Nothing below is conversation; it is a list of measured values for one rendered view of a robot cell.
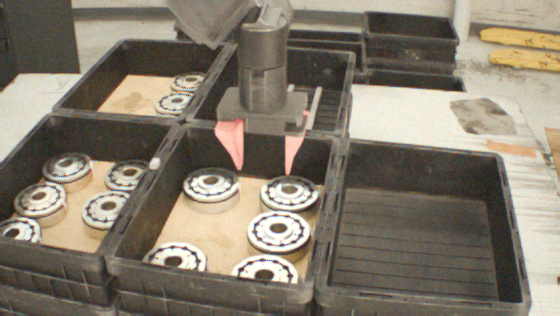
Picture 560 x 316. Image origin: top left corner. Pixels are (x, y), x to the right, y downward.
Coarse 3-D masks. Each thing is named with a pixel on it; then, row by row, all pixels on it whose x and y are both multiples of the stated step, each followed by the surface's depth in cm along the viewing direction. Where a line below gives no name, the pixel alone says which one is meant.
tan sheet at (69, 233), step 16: (96, 176) 119; (80, 192) 114; (96, 192) 114; (80, 208) 110; (64, 224) 106; (80, 224) 106; (48, 240) 102; (64, 240) 102; (80, 240) 102; (96, 240) 103
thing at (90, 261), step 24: (48, 120) 119; (96, 120) 118; (120, 120) 117; (144, 120) 117; (24, 144) 110; (168, 144) 110; (0, 168) 103; (120, 216) 93; (0, 240) 87; (24, 240) 87; (72, 264) 85; (96, 264) 85
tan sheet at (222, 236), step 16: (256, 192) 115; (176, 208) 110; (240, 208) 111; (256, 208) 111; (176, 224) 107; (192, 224) 107; (208, 224) 107; (224, 224) 107; (240, 224) 107; (160, 240) 103; (176, 240) 103; (192, 240) 103; (208, 240) 103; (224, 240) 103; (240, 240) 103; (208, 256) 100; (224, 256) 100; (240, 256) 100; (304, 256) 100; (224, 272) 97; (304, 272) 97
